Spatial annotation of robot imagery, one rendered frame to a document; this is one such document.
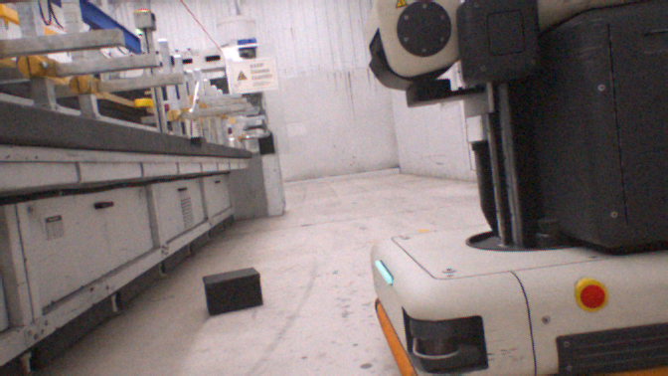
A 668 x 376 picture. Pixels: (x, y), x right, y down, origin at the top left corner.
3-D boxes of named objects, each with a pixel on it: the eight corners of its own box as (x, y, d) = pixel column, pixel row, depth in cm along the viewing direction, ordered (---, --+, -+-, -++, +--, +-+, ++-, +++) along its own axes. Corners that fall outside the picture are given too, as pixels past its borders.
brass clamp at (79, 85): (109, 97, 163) (106, 81, 162) (90, 92, 149) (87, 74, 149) (88, 99, 162) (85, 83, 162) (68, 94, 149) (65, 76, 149)
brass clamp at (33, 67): (72, 84, 138) (68, 64, 137) (45, 75, 124) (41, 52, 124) (47, 86, 137) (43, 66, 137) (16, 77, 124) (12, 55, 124)
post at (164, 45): (183, 139, 256) (167, 40, 253) (181, 139, 252) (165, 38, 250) (176, 140, 255) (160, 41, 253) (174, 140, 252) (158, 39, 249)
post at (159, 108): (170, 134, 230) (153, 30, 228) (167, 134, 225) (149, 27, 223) (159, 136, 230) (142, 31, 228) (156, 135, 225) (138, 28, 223)
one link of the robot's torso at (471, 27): (491, 115, 120) (479, 5, 118) (549, 100, 92) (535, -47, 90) (375, 130, 119) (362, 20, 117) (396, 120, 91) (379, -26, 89)
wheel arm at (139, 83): (185, 87, 160) (183, 73, 160) (182, 85, 157) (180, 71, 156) (36, 102, 159) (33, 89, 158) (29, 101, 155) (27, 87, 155)
